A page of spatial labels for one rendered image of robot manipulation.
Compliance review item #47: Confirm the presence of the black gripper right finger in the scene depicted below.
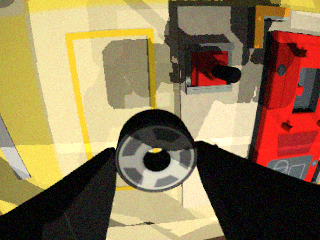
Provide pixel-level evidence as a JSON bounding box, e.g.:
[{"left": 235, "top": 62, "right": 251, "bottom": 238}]
[{"left": 196, "top": 140, "right": 320, "bottom": 240}]

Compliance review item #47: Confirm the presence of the black wheel with grey hub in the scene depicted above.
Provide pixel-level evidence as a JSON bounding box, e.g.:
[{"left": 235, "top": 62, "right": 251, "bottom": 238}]
[{"left": 115, "top": 108, "right": 199, "bottom": 192}]

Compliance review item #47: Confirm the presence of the yellow rectangular outline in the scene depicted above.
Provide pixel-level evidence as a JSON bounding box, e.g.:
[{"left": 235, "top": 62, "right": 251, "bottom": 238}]
[{"left": 65, "top": 29, "right": 157, "bottom": 160}]

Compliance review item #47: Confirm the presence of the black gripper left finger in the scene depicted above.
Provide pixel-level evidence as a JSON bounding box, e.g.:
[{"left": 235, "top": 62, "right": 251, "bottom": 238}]
[{"left": 0, "top": 148, "right": 117, "bottom": 240}]

